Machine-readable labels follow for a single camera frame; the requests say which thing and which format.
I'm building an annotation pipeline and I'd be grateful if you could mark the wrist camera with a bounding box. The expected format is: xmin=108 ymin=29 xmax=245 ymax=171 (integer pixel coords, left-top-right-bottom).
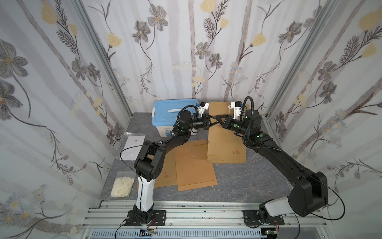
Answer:
xmin=197 ymin=102 xmax=210 ymax=117
xmin=230 ymin=101 xmax=242 ymax=120

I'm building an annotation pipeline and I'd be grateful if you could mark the bag of white material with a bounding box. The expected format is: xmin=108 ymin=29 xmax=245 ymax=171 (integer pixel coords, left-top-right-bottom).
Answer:
xmin=110 ymin=176 xmax=135 ymax=198

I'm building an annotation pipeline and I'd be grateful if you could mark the white slotted cable duct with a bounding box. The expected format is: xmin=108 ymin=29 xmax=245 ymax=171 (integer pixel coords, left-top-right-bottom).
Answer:
xmin=88 ymin=228 xmax=267 ymax=239

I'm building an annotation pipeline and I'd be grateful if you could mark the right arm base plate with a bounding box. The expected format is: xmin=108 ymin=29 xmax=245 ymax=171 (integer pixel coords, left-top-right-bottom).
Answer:
xmin=242 ymin=210 xmax=285 ymax=227

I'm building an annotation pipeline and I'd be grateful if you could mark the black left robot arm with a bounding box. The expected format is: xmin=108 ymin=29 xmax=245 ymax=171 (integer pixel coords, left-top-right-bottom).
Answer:
xmin=132 ymin=105 xmax=221 ymax=220

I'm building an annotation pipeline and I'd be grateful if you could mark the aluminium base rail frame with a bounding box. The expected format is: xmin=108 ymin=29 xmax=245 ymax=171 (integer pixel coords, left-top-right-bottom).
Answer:
xmin=79 ymin=200 xmax=333 ymax=239

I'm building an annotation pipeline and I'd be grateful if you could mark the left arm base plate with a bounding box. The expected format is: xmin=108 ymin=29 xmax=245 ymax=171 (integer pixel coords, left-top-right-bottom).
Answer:
xmin=122 ymin=210 xmax=167 ymax=227

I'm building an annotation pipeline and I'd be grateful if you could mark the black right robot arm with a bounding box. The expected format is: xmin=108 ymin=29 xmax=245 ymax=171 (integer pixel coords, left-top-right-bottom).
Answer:
xmin=215 ymin=97 xmax=331 ymax=225

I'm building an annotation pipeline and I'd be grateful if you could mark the blue lid storage box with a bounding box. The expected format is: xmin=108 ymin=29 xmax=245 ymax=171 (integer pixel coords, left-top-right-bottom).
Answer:
xmin=152 ymin=99 xmax=199 ymax=137

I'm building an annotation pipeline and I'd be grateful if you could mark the kraft file bag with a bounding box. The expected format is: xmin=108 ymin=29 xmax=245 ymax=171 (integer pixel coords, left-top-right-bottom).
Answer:
xmin=207 ymin=102 xmax=247 ymax=164
xmin=175 ymin=139 xmax=218 ymax=192
xmin=154 ymin=149 xmax=177 ymax=188

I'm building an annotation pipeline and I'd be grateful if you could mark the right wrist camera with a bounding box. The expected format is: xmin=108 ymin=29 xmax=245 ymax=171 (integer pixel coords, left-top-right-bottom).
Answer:
xmin=230 ymin=101 xmax=242 ymax=120

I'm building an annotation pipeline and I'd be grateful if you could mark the clear plastic zip bag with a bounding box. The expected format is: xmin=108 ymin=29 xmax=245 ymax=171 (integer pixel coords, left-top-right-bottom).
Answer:
xmin=118 ymin=132 xmax=146 ymax=161

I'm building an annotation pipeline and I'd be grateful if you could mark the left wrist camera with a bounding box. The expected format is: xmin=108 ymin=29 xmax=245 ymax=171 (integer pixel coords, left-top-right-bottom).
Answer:
xmin=197 ymin=102 xmax=210 ymax=117

